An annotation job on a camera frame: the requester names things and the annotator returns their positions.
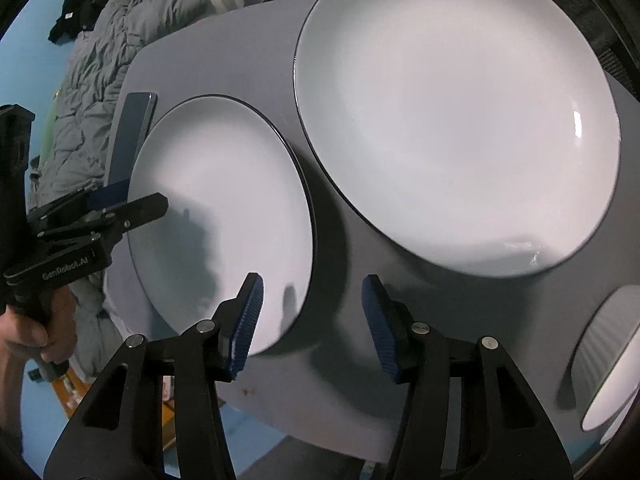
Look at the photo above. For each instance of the left hand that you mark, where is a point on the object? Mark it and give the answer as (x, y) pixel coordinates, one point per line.
(23, 339)

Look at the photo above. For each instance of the black clothes pile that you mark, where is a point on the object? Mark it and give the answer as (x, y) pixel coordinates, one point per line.
(77, 16)

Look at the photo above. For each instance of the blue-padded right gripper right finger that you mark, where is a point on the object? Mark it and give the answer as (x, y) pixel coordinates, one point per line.
(390, 323)

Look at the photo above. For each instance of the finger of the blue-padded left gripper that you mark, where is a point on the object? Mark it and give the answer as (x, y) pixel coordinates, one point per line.
(106, 224)
(107, 194)

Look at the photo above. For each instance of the grey rumpled duvet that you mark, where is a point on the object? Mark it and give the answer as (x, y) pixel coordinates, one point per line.
(85, 107)

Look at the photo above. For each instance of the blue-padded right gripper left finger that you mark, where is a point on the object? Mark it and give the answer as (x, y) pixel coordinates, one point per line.
(236, 319)

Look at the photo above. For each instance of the black smartphone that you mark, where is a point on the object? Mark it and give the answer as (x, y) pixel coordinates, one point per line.
(132, 129)

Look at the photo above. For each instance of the white ribbed bowl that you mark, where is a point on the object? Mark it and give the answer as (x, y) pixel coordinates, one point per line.
(605, 368)
(616, 423)

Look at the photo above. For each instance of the white plate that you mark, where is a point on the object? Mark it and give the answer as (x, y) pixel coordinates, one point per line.
(237, 204)
(480, 135)

